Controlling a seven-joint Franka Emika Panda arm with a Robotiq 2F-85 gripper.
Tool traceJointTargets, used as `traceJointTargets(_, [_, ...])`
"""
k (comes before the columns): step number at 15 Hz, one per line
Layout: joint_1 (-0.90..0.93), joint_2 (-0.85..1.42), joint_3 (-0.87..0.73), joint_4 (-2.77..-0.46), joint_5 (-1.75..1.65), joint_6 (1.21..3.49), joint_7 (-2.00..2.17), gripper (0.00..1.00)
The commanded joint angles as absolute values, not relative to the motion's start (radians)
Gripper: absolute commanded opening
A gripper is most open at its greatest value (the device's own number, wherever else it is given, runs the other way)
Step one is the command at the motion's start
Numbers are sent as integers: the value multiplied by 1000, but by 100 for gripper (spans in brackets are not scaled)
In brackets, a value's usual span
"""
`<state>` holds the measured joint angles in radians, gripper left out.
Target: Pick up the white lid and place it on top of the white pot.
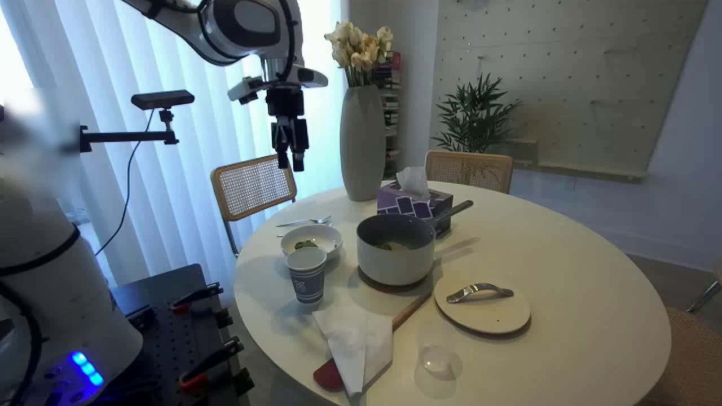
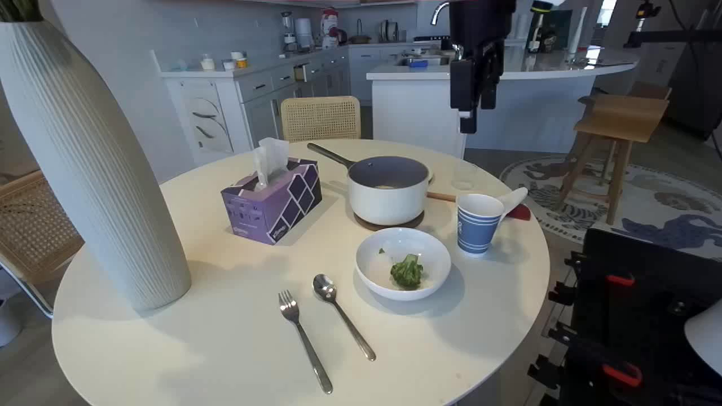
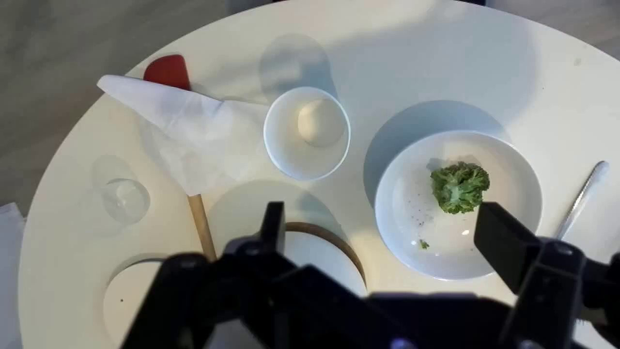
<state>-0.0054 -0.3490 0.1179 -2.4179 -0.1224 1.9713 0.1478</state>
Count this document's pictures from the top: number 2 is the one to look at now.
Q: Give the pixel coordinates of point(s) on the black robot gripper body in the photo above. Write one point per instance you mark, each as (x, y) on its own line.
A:
(479, 31)

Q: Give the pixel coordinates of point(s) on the tall white ribbed vase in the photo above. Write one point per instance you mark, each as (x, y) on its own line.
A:
(94, 164)

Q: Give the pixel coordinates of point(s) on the wooden bar stool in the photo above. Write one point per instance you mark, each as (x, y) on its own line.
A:
(623, 121)

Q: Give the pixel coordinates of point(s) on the purple tissue box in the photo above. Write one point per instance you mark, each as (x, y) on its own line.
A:
(280, 192)

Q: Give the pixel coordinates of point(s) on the woven back chair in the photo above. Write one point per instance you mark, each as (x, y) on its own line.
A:
(322, 118)

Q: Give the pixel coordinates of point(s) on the white pot with handle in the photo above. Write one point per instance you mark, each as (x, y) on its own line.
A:
(383, 191)

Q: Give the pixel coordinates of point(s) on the white kitchen island counter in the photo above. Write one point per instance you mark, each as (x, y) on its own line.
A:
(538, 102)

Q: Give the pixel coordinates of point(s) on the white bowl with greens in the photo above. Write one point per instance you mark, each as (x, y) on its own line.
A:
(403, 265)

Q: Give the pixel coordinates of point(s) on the blue striped paper cup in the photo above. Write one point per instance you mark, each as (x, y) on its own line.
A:
(478, 221)

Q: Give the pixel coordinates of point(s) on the silver fork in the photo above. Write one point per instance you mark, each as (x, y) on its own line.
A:
(293, 312)

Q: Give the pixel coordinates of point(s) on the red spatula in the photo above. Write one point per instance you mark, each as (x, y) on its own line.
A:
(520, 214)

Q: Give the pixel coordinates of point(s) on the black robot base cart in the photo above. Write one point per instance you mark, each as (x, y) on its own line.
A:
(625, 342)

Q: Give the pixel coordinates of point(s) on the silver spoon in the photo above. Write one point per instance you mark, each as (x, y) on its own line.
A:
(326, 289)

